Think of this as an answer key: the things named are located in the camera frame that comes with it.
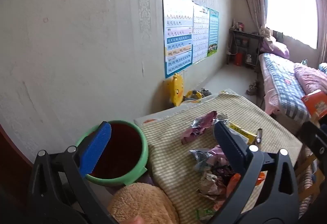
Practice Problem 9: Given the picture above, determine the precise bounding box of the pink foil wrapper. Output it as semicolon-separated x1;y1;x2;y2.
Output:
181;111;217;145

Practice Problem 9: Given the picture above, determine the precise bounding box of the green plastic wrapper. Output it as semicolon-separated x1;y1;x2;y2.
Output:
195;208;217;222

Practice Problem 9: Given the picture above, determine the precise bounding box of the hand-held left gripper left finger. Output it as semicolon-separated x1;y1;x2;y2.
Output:
27;121;118;224

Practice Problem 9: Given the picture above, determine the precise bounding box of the dark metal shelf table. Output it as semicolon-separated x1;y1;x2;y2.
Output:
228;27;262;67

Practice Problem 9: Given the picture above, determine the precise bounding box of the orange book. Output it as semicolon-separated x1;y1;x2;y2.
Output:
301;89;327;118

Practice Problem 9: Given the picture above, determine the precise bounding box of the wall poster with coloured bands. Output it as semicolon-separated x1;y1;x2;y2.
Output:
162;0;194;79

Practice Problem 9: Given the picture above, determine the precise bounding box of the teal wall poster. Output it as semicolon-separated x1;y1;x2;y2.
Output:
208;8;219;57

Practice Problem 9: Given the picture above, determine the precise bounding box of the bed with checked cover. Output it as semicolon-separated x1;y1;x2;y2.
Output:
258;52;327;122

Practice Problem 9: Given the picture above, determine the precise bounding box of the pair of shoes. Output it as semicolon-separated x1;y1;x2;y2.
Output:
246;81;261;97

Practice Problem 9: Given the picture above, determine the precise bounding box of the white grid wall poster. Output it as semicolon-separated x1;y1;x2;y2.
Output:
192;4;210;64

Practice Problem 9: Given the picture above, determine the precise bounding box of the orange wrapper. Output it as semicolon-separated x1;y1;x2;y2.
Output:
226;172;265;210

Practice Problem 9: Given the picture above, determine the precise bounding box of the wooden chair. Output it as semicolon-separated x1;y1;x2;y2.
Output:
294;137;322;201

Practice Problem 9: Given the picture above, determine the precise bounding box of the pink blanket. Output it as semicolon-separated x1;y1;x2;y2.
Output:
294;63;327;94

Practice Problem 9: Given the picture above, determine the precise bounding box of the yellow medicine box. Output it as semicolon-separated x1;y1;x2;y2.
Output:
227;122;257;145

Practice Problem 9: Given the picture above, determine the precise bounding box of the purple pillow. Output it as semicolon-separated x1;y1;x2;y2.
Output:
263;35;290;58

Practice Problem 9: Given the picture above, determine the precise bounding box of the yellow duck toy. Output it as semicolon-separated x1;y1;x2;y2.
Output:
163;73;185;107

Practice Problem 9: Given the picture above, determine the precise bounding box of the window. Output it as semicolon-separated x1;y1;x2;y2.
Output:
266;0;320;48

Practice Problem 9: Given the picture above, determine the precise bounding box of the dark brown wooden cabinet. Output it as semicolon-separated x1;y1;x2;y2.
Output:
0;123;62;214

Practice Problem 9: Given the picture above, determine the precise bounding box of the plush toy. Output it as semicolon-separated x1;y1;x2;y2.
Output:
259;26;272;39

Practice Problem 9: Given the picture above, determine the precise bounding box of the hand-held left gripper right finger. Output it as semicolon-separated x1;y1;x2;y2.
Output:
207;120;300;224

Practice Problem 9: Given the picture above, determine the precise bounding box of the blue silver wrapper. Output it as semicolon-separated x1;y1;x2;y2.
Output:
189;149;214;172

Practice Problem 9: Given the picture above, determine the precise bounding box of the green bin with red inside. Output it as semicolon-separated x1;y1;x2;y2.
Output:
75;120;149;187

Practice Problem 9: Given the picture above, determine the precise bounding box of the yellow toy vehicle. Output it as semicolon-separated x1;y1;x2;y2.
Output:
183;89;202;102

